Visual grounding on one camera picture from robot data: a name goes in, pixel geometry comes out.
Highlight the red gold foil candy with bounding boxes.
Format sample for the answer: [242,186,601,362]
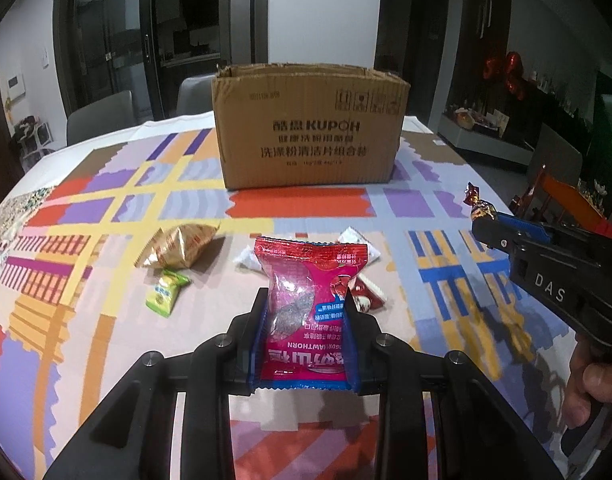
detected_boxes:
[463,182,497,221]

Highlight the pink hawthorn snack bag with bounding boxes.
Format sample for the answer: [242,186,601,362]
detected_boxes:
[254,236,369,390]

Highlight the yellow green candy packet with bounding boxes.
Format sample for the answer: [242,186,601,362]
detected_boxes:
[144,269,191,318]

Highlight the gold fortune biscuits bag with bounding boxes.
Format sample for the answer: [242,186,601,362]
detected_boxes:
[135,223,218,270]

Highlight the white red cake packet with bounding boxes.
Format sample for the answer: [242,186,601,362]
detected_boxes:
[335,225,383,266]

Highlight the person's right hand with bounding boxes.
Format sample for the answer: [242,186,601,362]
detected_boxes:
[562,335,612,429]

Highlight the red wooden chair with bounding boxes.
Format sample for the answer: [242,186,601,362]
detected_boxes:
[509,165,612,238]

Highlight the red white wrapped candy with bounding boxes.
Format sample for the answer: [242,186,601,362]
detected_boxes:
[349,273,387,313]

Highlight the grey chair right side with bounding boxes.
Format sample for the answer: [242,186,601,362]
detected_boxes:
[527,124,583,185]

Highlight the pale green wrapped candy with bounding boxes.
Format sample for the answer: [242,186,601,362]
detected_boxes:
[233,246,263,273]

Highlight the white low cabinet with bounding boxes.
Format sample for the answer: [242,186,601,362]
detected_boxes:
[437,116,533,166]

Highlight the colourful patterned tablecloth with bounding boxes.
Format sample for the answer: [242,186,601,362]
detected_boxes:
[0,127,574,479]

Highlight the red foil balloons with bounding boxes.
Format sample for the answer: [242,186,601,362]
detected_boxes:
[483,51,525,100]

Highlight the brown cardboard box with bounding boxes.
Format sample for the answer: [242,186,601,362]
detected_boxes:
[212,63,410,190]

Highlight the grey dining chair left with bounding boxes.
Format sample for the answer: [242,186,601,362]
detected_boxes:
[66,90,137,146]

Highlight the white shoe rack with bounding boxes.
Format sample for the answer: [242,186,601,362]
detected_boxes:
[9,116,54,172]

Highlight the black sliding glass door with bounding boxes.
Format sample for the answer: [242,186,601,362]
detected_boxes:
[53,0,268,120]

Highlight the wall intercom panel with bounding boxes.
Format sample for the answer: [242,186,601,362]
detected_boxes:
[7,73,26,101]

